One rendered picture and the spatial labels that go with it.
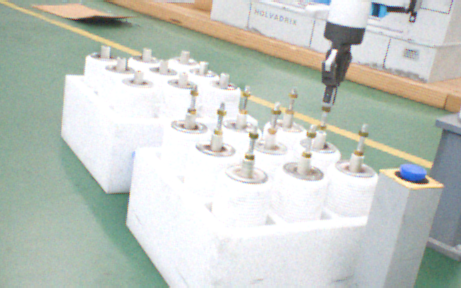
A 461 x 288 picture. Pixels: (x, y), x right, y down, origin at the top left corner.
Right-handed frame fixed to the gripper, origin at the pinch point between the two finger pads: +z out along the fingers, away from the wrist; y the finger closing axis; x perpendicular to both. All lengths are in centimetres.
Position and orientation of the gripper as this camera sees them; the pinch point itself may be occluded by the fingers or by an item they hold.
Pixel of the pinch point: (329, 95)
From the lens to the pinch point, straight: 124.8
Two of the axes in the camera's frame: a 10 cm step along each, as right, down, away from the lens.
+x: -8.9, -2.8, 3.6
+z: -1.7, 9.3, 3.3
